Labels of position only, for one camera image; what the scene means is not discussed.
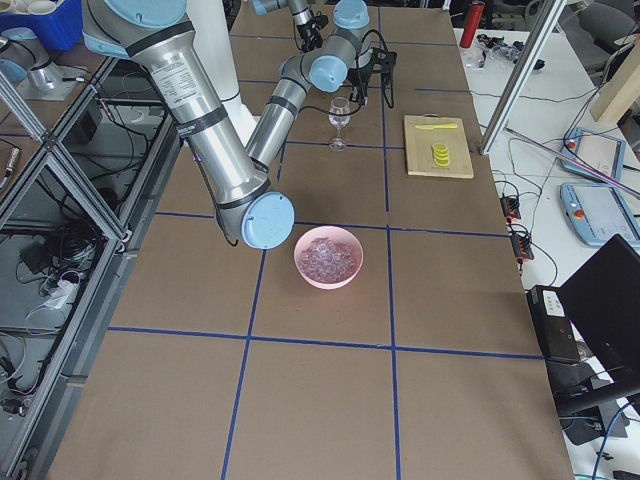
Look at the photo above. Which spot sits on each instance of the clear wine glass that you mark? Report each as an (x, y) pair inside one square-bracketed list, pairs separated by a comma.
[(339, 117)]

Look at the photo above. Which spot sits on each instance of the aluminium frame post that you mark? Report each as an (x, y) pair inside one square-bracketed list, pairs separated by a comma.
[(543, 26)]

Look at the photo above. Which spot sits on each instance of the pink bowl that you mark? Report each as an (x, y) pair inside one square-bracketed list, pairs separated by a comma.
[(337, 234)]

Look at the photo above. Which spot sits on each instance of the near blue teach pendant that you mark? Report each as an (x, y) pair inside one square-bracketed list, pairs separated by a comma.
[(598, 212)]

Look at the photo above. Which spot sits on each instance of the yellow plastic knife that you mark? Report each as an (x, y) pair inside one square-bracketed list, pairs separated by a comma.
[(431, 127)]

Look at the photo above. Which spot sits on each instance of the blue storage bin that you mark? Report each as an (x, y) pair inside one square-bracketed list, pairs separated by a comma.
[(59, 30)]

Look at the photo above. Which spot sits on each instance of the black laptop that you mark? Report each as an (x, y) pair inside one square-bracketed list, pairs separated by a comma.
[(602, 301)]

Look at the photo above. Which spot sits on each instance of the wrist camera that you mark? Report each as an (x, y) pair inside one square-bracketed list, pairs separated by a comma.
[(384, 61)]

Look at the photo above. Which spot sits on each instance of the black electronics box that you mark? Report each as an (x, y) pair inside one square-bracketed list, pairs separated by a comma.
[(553, 329)]

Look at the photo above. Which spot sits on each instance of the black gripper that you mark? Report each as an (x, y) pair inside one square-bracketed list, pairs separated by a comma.
[(308, 31), (361, 75)]

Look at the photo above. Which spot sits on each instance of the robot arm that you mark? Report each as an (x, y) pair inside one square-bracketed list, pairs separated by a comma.
[(300, 11), (185, 47)]

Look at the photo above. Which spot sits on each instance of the red water bottle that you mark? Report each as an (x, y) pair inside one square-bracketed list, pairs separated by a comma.
[(472, 21)]

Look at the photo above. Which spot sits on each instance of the blue teach pendant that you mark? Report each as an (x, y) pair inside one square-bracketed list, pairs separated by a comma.
[(601, 151), (598, 212)]

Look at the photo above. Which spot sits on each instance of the bamboo cutting board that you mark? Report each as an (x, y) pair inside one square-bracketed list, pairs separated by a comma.
[(419, 154)]

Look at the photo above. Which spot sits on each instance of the far blue teach pendant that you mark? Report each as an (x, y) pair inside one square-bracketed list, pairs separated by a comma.
[(601, 151)]

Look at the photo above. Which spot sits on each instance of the crumpled plastic bag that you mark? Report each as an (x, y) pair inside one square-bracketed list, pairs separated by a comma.
[(491, 49)]

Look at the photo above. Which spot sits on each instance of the pile of ice cubes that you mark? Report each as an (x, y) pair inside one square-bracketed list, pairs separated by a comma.
[(326, 261)]

